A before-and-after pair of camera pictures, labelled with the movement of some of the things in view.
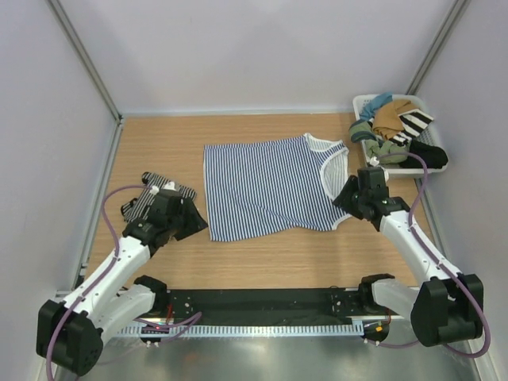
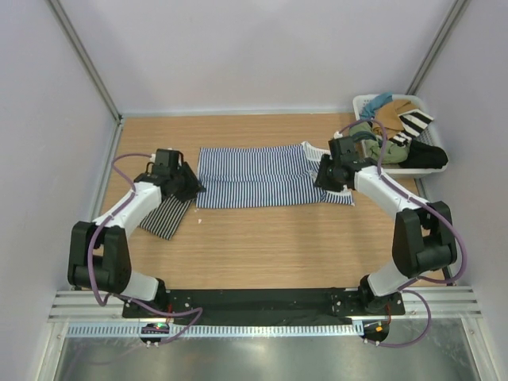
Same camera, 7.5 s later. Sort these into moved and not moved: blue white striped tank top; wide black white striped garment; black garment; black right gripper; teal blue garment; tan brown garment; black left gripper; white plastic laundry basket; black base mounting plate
Moved: black right gripper; black left gripper; blue white striped tank top
Not moved: teal blue garment; white plastic laundry basket; wide black white striped garment; black garment; tan brown garment; black base mounting plate
